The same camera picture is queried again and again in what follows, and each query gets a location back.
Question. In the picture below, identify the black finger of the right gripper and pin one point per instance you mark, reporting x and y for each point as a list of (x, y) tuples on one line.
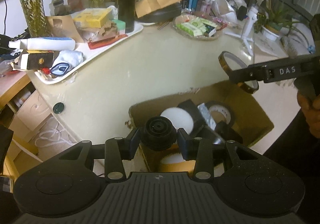
[(254, 72)]

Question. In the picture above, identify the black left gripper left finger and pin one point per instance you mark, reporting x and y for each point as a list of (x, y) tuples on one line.
[(118, 149)]

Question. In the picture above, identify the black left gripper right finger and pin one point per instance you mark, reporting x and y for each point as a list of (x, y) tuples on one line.
[(200, 150)]

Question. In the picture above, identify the black rectangular block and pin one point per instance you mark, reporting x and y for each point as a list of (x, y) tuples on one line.
[(198, 120)]

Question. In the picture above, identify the small black round knob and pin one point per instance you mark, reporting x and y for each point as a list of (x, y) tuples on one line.
[(158, 134)]

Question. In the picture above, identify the silver foil packet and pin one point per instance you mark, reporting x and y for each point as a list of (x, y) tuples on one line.
[(207, 116)]

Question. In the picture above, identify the person's right hand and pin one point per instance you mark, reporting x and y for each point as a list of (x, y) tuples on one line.
[(311, 112)]

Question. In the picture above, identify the potted green plant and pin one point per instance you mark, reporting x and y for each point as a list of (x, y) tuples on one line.
[(272, 19)]

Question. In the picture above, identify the brown cardboard box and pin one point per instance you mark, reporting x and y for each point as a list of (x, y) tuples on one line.
[(236, 113)]

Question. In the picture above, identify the white foam disc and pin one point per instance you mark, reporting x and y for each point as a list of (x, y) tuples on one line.
[(179, 118)]

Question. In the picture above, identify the brown tape roll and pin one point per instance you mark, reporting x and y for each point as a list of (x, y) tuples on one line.
[(221, 112)]

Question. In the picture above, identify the white mini tripod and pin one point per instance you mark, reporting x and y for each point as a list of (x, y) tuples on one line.
[(252, 17)]

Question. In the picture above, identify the dark green bottle cap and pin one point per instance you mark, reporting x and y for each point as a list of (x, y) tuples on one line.
[(58, 108)]

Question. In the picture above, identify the glass dish with packets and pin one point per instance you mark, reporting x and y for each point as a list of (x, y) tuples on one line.
[(199, 27)]

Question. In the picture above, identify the white plastic tray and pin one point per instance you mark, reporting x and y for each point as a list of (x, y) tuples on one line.
[(88, 55)]

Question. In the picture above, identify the wooden side cabinet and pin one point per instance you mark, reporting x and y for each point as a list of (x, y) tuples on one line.
[(29, 111)]

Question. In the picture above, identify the white blue rolled cloth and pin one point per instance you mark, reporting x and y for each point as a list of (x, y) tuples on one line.
[(65, 62)]

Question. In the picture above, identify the red flat packet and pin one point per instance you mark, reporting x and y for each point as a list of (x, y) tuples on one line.
[(106, 42)]

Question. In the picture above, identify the black oval case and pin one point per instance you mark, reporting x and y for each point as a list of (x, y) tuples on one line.
[(162, 15)]

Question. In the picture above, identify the black gold box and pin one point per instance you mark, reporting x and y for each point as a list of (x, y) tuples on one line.
[(33, 60)]

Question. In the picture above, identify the green white small box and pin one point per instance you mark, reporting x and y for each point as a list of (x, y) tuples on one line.
[(121, 26)]

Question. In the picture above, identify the white blue tube package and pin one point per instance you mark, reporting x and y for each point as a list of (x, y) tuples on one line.
[(44, 44)]

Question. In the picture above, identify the yellow cardboard box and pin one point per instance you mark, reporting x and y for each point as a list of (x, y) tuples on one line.
[(92, 17)]

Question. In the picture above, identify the brown paper envelope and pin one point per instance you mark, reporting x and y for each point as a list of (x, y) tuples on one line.
[(145, 7)]

